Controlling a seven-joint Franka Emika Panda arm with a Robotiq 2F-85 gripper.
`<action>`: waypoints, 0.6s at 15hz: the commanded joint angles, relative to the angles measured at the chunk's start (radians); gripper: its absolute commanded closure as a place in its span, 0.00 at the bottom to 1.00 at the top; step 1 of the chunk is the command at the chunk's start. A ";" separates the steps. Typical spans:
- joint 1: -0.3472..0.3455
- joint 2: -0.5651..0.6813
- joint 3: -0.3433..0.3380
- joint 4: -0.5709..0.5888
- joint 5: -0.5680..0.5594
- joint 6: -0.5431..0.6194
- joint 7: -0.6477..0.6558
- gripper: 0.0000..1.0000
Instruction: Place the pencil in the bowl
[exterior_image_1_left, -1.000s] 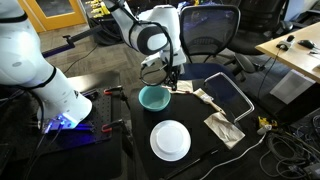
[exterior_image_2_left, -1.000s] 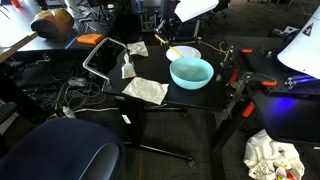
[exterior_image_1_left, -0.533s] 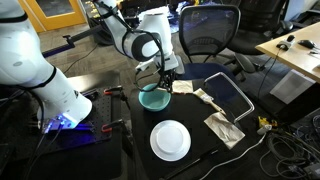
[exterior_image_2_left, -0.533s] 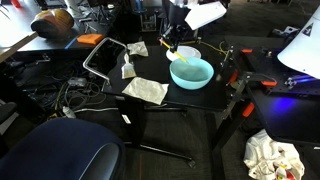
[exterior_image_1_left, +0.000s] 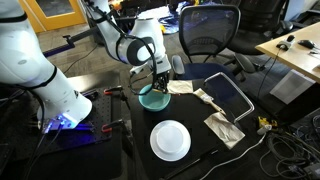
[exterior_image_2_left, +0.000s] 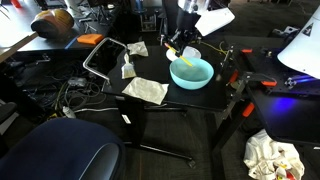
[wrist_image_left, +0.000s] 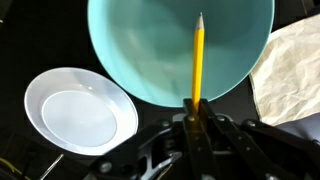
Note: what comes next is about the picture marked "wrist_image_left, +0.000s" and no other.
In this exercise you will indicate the yellow pencil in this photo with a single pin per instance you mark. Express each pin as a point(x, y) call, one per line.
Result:
point(198, 60)

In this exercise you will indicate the crumpled white cloth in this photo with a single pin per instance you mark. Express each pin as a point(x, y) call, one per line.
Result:
point(293, 73)

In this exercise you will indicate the white round plate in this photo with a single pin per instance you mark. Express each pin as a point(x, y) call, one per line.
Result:
point(80, 110)

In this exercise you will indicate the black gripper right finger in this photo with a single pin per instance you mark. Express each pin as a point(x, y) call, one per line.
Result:
point(253, 150)

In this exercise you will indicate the teal plastic bowl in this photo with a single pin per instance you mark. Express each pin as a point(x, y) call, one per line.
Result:
point(150, 50)

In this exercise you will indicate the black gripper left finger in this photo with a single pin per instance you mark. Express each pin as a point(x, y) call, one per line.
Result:
point(173, 150)

